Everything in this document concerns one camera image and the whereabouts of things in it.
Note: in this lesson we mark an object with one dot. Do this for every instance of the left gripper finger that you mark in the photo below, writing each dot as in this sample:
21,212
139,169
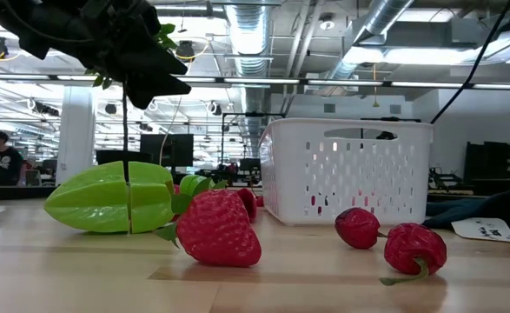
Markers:
150,93
163,65

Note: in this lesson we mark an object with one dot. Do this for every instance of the green toy apple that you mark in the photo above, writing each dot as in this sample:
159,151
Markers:
187,184

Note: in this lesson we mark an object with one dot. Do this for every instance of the green toy starfruit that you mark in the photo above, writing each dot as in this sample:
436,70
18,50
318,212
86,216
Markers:
98,200

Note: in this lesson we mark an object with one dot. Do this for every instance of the large red toy strawberry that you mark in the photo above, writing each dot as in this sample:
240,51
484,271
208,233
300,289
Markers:
215,230

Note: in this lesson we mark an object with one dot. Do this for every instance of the white perforated plastic basket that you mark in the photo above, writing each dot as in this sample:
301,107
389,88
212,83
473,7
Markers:
346,174

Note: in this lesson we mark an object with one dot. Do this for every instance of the small red toy pepper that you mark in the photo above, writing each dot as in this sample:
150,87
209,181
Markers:
356,228

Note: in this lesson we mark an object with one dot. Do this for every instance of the red chili pepper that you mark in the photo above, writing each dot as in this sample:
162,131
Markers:
413,248

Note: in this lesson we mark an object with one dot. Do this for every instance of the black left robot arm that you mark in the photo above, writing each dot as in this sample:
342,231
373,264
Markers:
28,26

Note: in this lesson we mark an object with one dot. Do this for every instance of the black computer monitor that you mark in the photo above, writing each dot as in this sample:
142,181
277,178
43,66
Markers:
167,150

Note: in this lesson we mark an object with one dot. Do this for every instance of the green potted plant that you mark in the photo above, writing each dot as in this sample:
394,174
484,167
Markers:
111,156

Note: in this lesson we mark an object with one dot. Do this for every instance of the white building column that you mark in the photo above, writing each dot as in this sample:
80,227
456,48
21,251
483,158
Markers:
76,139

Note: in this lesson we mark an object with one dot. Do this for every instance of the red cloth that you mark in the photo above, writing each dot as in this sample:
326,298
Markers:
248,204

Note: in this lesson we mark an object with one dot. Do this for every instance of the person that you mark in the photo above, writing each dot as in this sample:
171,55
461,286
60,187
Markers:
2,163

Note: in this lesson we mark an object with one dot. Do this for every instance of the black cabinet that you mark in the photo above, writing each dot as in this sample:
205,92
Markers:
498,165

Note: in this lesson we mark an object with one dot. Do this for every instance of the white cloth label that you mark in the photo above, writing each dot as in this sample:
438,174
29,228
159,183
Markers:
485,229

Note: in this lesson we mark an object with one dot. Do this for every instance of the navy blue cloth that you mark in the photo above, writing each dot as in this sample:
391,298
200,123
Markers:
498,204

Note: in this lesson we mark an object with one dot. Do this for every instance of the silver ceiling duct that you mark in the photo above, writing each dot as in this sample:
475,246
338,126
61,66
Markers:
250,39
385,15

